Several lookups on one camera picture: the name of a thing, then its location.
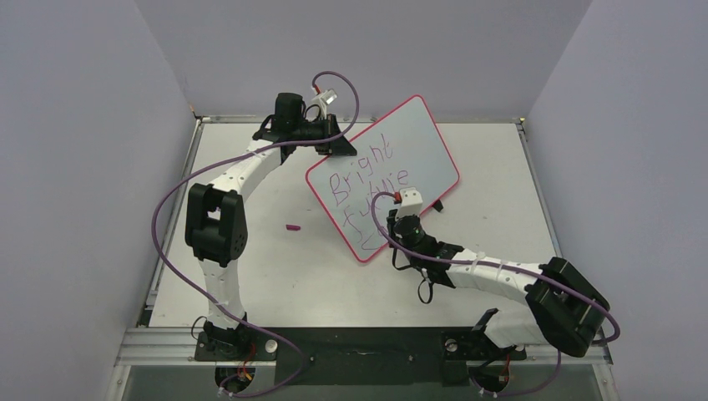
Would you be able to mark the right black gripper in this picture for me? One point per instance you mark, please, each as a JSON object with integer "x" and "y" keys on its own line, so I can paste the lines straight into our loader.
{"x": 401, "y": 222}

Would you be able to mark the black whiteboard clip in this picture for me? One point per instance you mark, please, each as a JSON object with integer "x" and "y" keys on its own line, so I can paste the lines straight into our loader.
{"x": 438, "y": 206}

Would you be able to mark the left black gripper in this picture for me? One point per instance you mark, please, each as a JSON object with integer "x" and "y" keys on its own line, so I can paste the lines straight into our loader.
{"x": 340, "y": 146}

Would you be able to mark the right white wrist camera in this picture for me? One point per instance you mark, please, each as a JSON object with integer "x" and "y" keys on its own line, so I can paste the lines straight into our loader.
{"x": 409, "y": 201}

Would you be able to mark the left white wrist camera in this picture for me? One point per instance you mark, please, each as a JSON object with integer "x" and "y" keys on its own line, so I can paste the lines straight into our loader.
{"x": 324, "y": 99}

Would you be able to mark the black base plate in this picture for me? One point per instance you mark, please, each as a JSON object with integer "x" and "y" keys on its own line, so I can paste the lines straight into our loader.
{"x": 447, "y": 355}

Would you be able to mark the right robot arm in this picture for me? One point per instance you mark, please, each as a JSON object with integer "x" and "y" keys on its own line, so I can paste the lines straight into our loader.
{"x": 559, "y": 307}

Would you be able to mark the pink-framed whiteboard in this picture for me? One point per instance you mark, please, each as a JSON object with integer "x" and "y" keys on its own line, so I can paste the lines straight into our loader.
{"x": 403, "y": 149}

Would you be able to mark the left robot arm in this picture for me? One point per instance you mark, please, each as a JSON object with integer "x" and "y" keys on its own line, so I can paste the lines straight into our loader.
{"x": 216, "y": 226}

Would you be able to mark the aluminium front rail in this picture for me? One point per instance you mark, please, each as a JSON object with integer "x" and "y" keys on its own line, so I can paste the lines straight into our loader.
{"x": 175, "y": 346}

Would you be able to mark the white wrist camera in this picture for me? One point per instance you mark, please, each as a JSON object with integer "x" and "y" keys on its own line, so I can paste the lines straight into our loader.
{"x": 409, "y": 201}
{"x": 324, "y": 99}

